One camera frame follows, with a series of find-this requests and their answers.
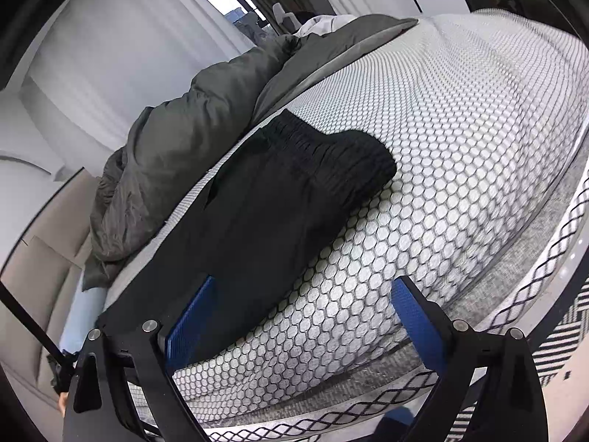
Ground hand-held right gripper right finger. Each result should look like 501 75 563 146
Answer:
368 276 548 442

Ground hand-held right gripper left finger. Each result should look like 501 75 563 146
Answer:
62 276 217 442

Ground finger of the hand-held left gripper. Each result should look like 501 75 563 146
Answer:
46 350 79 394

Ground black pants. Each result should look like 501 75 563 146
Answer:
96 109 397 378

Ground beige padded headboard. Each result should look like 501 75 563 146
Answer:
0 170 109 397

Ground black and white patterned rug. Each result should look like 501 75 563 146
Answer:
529 276 589 387

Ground grey duvet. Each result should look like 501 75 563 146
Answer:
83 14 417 291

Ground honeycomb patterned mattress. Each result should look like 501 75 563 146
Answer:
103 7 589 440

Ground white bed sheet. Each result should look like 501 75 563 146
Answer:
294 14 355 38

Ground window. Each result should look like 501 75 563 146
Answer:
205 0 272 33

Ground grey office chair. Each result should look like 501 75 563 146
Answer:
271 2 300 33

